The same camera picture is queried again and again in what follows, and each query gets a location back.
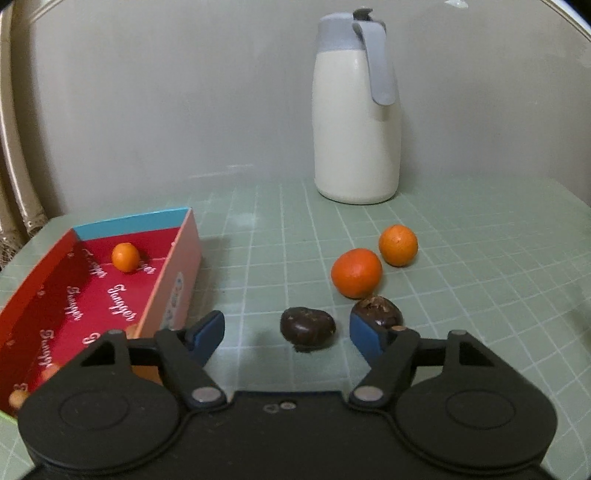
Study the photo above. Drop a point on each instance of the cream thermos jug grey lid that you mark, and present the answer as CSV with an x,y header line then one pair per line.
x,y
356,112

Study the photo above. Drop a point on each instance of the orange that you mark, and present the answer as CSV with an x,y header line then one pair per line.
x,y
150,373
125,257
398,245

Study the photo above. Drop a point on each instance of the colourful cardboard box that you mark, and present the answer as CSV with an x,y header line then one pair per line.
x,y
74,293

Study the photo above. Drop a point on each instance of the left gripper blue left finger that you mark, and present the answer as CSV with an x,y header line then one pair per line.
x,y
183,355

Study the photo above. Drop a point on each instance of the dark chestnut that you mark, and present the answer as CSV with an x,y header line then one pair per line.
x,y
379,311
307,329

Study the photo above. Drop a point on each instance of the carrot piece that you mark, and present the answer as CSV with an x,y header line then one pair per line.
x,y
49,371

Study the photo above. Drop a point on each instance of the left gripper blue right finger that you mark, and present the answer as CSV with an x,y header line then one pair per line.
x,y
390,354

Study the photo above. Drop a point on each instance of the large orange tangerine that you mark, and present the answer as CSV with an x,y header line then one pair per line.
x,y
357,273

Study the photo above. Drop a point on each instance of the beige curtain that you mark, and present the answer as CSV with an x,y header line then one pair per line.
x,y
22,214

